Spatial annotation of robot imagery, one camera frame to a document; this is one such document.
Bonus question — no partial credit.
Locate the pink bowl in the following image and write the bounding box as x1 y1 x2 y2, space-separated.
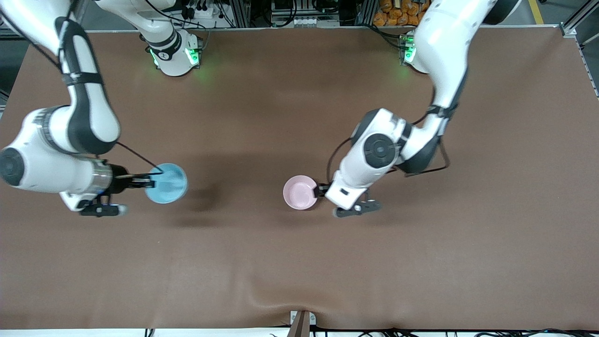
283 175 319 210

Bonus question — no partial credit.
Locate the light blue bowl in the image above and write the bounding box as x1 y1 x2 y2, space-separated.
145 163 189 205

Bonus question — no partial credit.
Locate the brown table cloth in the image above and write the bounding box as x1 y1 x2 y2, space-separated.
0 26 599 330

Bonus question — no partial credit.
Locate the white connector strip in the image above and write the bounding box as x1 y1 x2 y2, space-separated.
291 17 328 28

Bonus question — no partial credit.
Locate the white power strip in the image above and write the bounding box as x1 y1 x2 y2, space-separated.
185 0 223 20

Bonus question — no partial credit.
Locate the pile of orange snacks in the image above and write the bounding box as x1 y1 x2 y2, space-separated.
373 0 424 27

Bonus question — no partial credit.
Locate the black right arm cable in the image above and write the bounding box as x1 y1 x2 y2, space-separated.
0 0 164 176

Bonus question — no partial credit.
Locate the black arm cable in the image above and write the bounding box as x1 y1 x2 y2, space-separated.
0 0 164 176
326 89 451 185

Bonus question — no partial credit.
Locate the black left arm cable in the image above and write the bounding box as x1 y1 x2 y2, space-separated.
326 89 451 185

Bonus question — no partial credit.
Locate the silver metal bracket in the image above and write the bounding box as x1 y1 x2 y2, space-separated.
290 310 317 326

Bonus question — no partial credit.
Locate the brown camera post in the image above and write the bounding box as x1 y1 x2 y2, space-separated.
286 311 311 337

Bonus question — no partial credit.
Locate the aluminium frame post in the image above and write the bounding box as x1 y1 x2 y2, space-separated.
357 0 375 27
232 0 251 28

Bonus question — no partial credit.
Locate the aluminium frame profile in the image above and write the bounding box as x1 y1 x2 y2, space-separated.
559 0 599 96

